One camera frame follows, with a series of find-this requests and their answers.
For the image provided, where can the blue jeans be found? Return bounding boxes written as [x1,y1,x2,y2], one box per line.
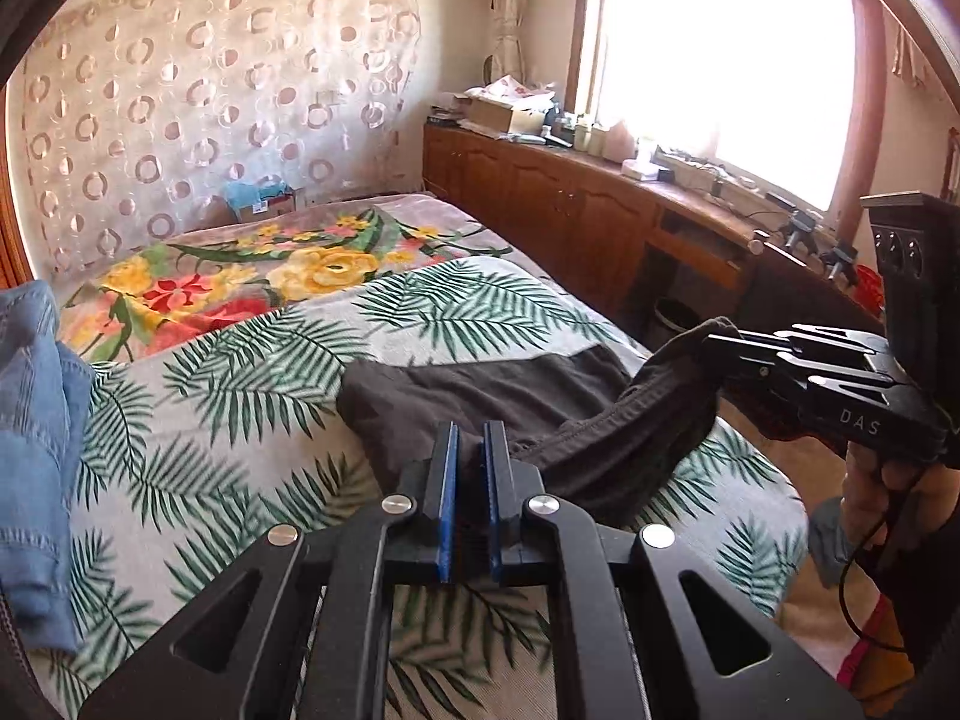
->
[0,281,97,653]

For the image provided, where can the wooden frame window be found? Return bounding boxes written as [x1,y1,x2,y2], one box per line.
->
[566,0,886,226]

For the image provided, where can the open cardboard box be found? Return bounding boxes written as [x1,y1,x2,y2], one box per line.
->
[465,75,560,136]

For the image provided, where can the person's right hand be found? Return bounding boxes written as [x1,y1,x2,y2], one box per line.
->
[840,450,960,578]

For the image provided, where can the long wooden cabinet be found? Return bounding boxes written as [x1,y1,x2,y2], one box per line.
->
[421,124,886,338]

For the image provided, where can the floral blanket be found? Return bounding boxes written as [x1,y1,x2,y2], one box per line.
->
[56,193,518,362]

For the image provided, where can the circle pattern sheer curtain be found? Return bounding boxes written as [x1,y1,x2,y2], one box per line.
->
[7,0,428,286]

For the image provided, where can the white power strip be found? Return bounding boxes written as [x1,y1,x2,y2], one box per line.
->
[656,154,758,203]

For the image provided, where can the bed with leaf-pattern cover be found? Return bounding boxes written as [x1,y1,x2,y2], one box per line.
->
[30,255,811,720]

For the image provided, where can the beige window curtain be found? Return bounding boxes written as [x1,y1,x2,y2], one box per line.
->
[472,0,537,87]

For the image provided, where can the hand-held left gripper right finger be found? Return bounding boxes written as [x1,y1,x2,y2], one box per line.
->
[482,420,863,720]

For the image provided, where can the black cable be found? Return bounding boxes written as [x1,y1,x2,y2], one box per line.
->
[838,480,912,653]

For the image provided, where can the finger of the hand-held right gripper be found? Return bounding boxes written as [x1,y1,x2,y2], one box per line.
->
[701,322,893,376]
[712,356,901,425]

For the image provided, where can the black trash bin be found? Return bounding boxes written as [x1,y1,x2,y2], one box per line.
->
[654,298,698,350]

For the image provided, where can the cardboard box with blue cloth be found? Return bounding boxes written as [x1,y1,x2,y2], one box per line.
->
[210,178,297,226]

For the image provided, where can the small tripod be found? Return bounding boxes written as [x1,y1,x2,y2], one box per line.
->
[780,211,822,256]

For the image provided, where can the white tissue box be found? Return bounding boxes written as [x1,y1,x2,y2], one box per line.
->
[621,139,661,181]

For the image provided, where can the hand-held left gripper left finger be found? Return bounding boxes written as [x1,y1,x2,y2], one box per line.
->
[79,421,460,720]

